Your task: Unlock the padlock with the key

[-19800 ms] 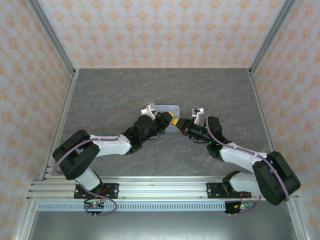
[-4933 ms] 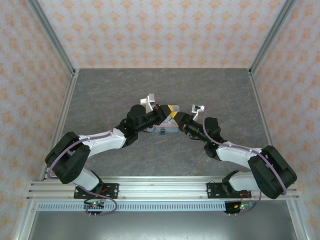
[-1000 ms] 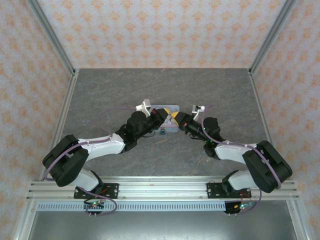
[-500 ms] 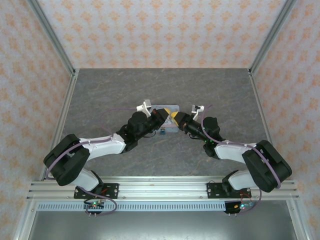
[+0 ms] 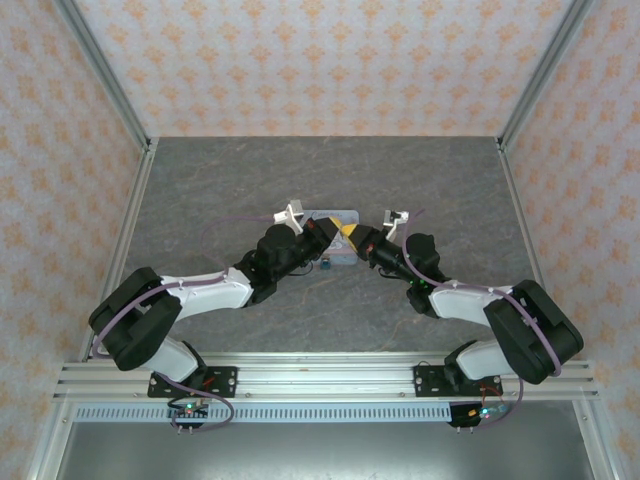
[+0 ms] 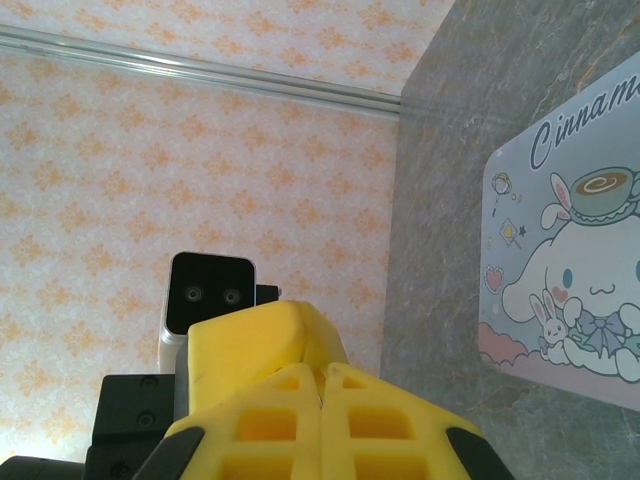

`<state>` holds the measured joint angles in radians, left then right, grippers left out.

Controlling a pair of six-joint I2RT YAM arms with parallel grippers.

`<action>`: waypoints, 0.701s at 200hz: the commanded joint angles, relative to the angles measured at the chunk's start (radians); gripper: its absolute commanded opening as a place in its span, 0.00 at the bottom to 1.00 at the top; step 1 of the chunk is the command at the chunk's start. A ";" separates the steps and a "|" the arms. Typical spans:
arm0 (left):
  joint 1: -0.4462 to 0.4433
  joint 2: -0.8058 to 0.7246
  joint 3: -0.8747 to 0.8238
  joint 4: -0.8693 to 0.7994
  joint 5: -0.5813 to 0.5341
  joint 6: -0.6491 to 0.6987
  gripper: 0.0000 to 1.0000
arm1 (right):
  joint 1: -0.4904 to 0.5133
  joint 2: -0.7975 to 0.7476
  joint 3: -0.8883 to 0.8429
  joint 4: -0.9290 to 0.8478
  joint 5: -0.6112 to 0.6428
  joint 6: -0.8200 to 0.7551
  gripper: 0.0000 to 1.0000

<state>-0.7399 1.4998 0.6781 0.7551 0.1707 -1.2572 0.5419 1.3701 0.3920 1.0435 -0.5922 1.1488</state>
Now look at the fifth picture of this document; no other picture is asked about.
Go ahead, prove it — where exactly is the aluminium frame post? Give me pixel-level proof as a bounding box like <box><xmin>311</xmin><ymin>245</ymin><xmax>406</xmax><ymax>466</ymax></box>
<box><xmin>52</xmin><ymin>0</ymin><xmax>153</xmax><ymax>151</ymax></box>
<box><xmin>497</xmin><ymin>0</ymin><xmax>599</xmax><ymax>151</ymax></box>

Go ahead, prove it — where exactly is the cartoon print tin box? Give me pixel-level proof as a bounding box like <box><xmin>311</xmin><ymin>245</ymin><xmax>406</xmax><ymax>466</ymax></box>
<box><xmin>299</xmin><ymin>207</ymin><xmax>362</xmax><ymax>267</ymax></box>

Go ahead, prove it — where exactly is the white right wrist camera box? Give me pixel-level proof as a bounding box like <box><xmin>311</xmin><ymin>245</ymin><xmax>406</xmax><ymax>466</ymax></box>
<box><xmin>381</xmin><ymin>208</ymin><xmax>411</xmax><ymax>240</ymax></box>

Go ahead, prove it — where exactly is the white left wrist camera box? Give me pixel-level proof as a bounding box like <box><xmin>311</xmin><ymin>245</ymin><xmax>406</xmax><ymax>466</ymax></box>
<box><xmin>272</xmin><ymin>198</ymin><xmax>307</xmax><ymax>235</ymax></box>

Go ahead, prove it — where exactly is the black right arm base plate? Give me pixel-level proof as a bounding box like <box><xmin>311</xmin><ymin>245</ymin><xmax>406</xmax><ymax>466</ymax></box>
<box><xmin>413</xmin><ymin>364</ymin><xmax>504</xmax><ymax>400</ymax></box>

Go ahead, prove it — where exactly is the aluminium lower frame bar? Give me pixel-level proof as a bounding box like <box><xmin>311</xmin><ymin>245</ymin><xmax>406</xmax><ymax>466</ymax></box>
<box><xmin>572</xmin><ymin>399</ymin><xmax>629</xmax><ymax>480</ymax></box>
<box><xmin>24</xmin><ymin>399</ymin><xmax>79</xmax><ymax>480</ymax></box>

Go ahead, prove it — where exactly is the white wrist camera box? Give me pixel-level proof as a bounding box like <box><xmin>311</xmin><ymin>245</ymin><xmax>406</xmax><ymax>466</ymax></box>
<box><xmin>381</xmin><ymin>208</ymin><xmax>411</xmax><ymax>240</ymax></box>
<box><xmin>272</xmin><ymin>198</ymin><xmax>307</xmax><ymax>235</ymax></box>

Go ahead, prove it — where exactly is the aluminium table side rail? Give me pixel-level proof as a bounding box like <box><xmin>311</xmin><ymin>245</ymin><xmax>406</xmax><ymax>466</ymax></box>
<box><xmin>79</xmin><ymin>139</ymin><xmax>160</xmax><ymax>362</ymax></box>
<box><xmin>496</xmin><ymin>139</ymin><xmax>547</xmax><ymax>286</ymax></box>

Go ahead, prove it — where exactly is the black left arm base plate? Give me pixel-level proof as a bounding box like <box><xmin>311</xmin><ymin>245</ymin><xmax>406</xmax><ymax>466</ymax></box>
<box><xmin>147</xmin><ymin>365</ymin><xmax>239</xmax><ymax>400</ymax></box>

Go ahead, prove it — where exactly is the grey metal sheet shelf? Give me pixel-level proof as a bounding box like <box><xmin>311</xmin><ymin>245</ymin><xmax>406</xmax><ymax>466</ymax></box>
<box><xmin>52</xmin><ymin>422</ymin><xmax>589</xmax><ymax>480</ymax></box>

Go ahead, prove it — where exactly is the long aluminium mounting rail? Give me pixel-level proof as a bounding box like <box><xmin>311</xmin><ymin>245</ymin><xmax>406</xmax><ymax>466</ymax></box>
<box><xmin>53</xmin><ymin>351</ymin><xmax>600</xmax><ymax>402</ymax></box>

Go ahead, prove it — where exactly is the grey slotted cable duct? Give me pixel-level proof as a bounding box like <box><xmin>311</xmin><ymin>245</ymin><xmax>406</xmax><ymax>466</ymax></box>
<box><xmin>73</xmin><ymin>404</ymin><xmax>454</xmax><ymax>422</ymax></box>

